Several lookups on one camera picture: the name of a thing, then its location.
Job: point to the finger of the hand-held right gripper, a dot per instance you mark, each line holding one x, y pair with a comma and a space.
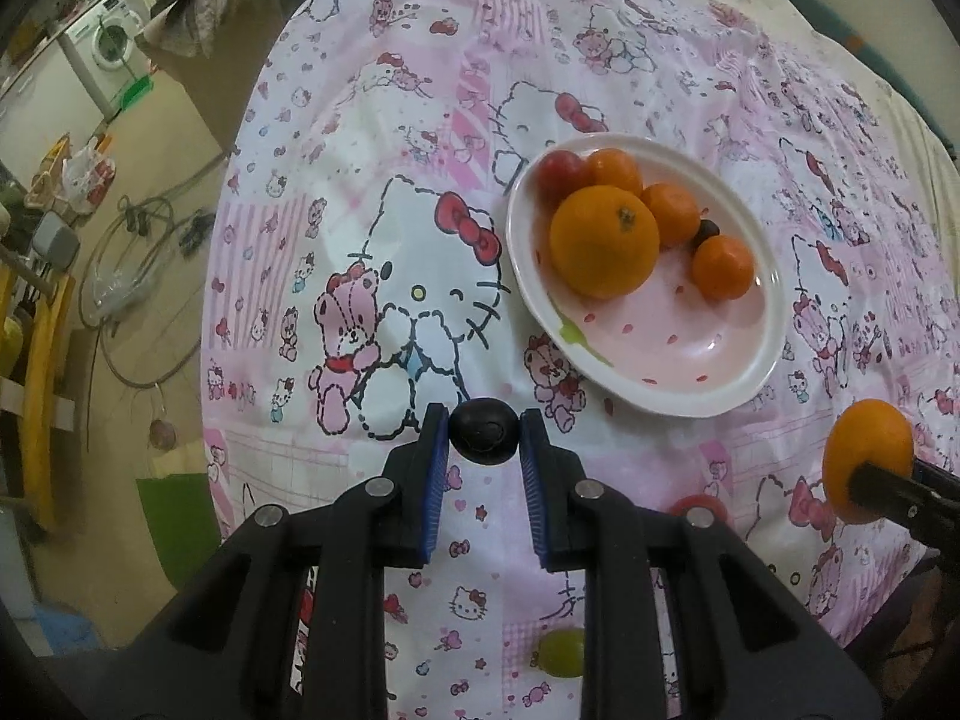
937, 476
892, 491

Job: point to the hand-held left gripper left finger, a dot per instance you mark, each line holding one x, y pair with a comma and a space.
435, 480

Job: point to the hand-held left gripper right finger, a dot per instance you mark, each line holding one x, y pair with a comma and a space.
536, 480

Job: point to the large smooth orange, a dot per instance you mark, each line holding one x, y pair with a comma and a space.
870, 435

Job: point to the dark plum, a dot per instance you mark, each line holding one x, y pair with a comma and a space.
486, 427

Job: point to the pink speckled plate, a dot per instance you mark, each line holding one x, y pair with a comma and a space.
660, 360

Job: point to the large orange with stem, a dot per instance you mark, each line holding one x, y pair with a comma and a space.
604, 240

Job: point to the small tangerine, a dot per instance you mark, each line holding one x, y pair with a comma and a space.
671, 211
721, 266
615, 169

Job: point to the red cherry tomato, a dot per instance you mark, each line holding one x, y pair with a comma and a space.
561, 171
690, 502

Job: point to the green mat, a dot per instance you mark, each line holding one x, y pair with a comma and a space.
176, 525

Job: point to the small round brown object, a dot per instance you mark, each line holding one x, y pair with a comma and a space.
162, 435

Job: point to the pink cartoon printed blanket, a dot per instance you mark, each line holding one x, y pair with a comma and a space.
375, 165

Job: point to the clear plastic bag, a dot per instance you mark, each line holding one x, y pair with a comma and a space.
116, 291

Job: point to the blue cloth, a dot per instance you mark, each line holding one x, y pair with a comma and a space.
67, 624

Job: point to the yellow wooden chair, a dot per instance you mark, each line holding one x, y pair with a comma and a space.
37, 375

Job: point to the grey box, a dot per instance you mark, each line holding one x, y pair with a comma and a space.
56, 240

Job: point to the teal pillow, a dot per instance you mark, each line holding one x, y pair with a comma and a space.
847, 30

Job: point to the brown sofa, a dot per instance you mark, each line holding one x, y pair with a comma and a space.
195, 90

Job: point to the white plastic bag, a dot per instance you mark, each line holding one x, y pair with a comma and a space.
86, 172

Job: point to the green dustpan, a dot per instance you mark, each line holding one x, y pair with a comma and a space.
136, 94

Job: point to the yellow basket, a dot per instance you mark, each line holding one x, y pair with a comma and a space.
45, 172

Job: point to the white kitchen cabinet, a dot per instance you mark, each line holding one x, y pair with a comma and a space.
45, 105

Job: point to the white washing machine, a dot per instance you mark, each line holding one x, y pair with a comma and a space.
105, 49

